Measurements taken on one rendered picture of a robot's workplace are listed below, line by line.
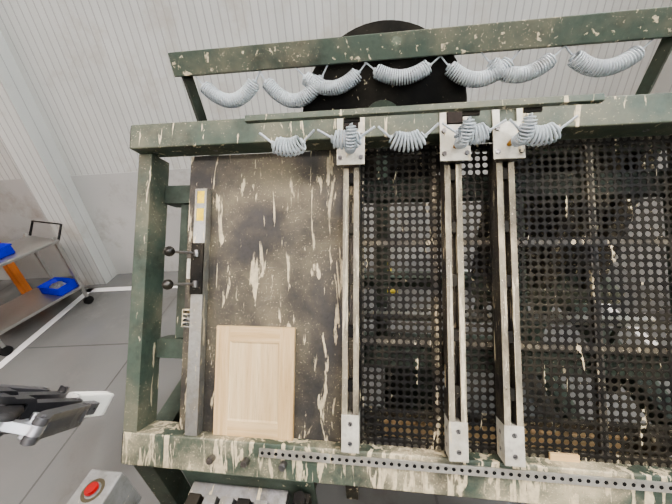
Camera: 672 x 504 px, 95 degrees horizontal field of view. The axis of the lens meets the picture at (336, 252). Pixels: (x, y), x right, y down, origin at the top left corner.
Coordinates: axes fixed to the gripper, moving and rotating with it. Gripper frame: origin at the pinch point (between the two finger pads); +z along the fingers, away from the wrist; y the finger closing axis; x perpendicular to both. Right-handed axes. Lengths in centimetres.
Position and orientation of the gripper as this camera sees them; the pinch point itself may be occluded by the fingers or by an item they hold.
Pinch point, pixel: (87, 404)
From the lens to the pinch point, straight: 58.7
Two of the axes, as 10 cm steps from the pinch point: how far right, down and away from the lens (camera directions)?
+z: 0.3, 4.0, 9.2
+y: -9.6, -2.6, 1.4
